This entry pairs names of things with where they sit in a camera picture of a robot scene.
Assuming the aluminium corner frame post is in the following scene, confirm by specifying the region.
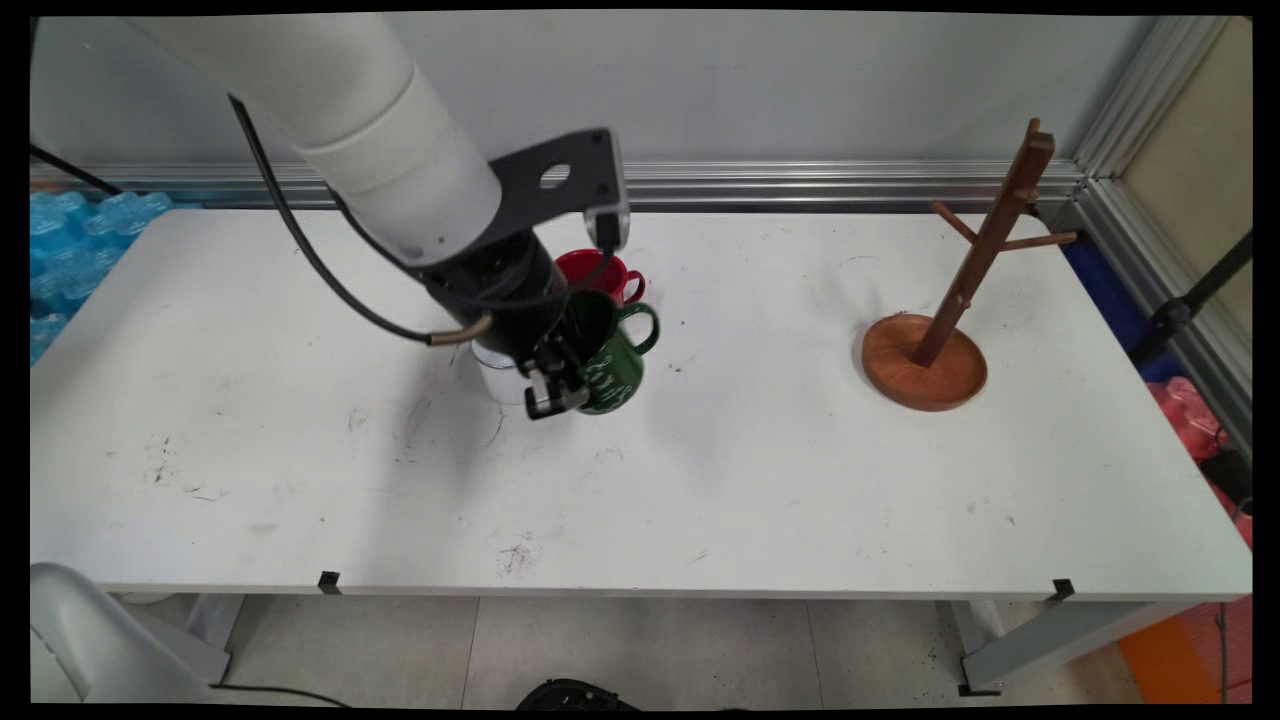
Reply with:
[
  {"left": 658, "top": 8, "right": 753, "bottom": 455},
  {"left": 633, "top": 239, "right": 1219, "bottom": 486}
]
[{"left": 1075, "top": 15, "right": 1253, "bottom": 461}]

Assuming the orange box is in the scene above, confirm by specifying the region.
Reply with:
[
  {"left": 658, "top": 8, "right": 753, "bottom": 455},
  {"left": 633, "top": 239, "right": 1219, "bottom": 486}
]
[{"left": 1118, "top": 615, "right": 1226, "bottom": 706}]

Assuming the green mug with white print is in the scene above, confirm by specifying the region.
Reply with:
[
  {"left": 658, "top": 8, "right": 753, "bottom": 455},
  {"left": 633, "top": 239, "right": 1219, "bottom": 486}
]
[{"left": 565, "top": 290, "right": 661, "bottom": 416}]

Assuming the white enamel mug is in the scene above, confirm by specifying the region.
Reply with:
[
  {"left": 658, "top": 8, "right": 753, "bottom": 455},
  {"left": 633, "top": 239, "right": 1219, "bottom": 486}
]
[{"left": 470, "top": 340, "right": 531, "bottom": 406}]

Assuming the black cable on floor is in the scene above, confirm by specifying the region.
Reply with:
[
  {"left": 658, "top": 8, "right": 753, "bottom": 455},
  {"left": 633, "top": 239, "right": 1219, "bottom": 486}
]
[{"left": 215, "top": 683, "right": 351, "bottom": 709}]

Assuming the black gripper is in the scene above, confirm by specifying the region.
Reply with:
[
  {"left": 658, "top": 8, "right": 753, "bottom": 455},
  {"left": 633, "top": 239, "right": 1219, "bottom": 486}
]
[{"left": 425, "top": 232, "right": 590, "bottom": 421}]

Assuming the black cable with brass plug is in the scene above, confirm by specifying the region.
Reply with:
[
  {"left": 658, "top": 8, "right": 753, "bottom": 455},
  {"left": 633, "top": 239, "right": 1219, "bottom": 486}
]
[{"left": 228, "top": 93, "right": 495, "bottom": 347}]

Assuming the grey table leg with foot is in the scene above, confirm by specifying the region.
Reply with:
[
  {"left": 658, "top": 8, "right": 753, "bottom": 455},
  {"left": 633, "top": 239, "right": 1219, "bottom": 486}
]
[{"left": 935, "top": 600, "right": 1201, "bottom": 698}]

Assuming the wooden mug tree stand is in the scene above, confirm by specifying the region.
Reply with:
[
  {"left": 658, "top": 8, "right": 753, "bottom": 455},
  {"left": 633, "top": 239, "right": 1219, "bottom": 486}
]
[{"left": 862, "top": 118, "right": 1079, "bottom": 413}]

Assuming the blue crate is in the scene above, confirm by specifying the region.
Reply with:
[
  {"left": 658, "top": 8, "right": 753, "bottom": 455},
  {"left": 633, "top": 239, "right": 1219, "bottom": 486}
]
[{"left": 1060, "top": 240, "right": 1151, "bottom": 381}]

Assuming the black tripod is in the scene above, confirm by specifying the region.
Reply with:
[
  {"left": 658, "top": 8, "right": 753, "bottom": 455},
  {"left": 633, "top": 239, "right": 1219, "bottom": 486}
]
[{"left": 1130, "top": 230, "right": 1253, "bottom": 371}]

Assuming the red enamel mug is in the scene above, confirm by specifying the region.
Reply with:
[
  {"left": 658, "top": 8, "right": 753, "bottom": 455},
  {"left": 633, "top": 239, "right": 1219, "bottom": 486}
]
[{"left": 555, "top": 249, "right": 646, "bottom": 306}]

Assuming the black cable behind table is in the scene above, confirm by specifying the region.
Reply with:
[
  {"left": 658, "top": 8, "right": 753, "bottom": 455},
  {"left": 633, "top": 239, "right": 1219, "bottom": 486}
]
[{"left": 30, "top": 145, "right": 126, "bottom": 197}]

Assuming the long aluminium frame rail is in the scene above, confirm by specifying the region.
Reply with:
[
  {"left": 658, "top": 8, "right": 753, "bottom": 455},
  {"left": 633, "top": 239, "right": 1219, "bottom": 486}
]
[{"left": 30, "top": 160, "right": 1086, "bottom": 213}]

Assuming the red plastic bag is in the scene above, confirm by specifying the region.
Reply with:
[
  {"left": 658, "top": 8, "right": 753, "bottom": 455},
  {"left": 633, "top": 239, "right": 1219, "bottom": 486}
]
[{"left": 1145, "top": 375, "right": 1253, "bottom": 546}]

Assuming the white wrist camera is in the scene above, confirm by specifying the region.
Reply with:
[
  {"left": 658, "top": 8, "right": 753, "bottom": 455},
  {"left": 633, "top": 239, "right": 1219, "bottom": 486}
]
[{"left": 585, "top": 205, "right": 631, "bottom": 251}]

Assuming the plain grey table leg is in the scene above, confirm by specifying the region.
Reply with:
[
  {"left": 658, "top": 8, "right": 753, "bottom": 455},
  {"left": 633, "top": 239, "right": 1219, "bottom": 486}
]
[{"left": 185, "top": 595, "right": 246, "bottom": 686}]

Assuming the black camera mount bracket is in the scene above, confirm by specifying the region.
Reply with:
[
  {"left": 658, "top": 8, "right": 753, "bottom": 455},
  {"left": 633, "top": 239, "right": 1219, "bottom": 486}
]
[{"left": 488, "top": 128, "right": 626, "bottom": 253}]

